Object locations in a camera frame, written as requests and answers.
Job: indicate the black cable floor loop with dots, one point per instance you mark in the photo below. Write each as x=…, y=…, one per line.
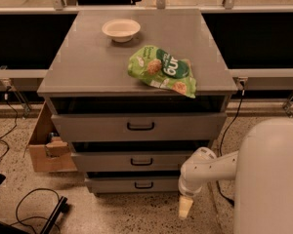
x=34, y=208

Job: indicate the white paper bowl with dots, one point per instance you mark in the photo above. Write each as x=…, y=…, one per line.
x=121, y=30

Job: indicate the brown cardboard box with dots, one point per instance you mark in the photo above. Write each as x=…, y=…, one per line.
x=47, y=151

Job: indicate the grey drawer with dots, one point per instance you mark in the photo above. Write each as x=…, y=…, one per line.
x=139, y=127
x=132, y=161
x=132, y=184

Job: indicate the grey drawer cabinet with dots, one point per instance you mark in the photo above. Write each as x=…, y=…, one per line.
x=91, y=64

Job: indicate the grey top drawer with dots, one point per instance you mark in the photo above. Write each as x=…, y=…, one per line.
x=139, y=127

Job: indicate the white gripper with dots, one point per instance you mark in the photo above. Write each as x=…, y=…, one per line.
x=188, y=190

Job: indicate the black stand leg left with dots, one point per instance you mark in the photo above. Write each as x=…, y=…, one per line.
x=62, y=207

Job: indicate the green snack bag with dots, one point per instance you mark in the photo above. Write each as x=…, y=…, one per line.
x=159, y=69

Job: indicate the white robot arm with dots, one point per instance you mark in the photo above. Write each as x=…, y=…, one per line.
x=262, y=169

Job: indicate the grey middle drawer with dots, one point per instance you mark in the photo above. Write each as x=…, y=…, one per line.
x=132, y=161

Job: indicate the grey bottom drawer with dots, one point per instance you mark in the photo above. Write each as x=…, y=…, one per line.
x=132, y=184

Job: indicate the metal railing frame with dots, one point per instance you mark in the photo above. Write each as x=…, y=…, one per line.
x=263, y=81

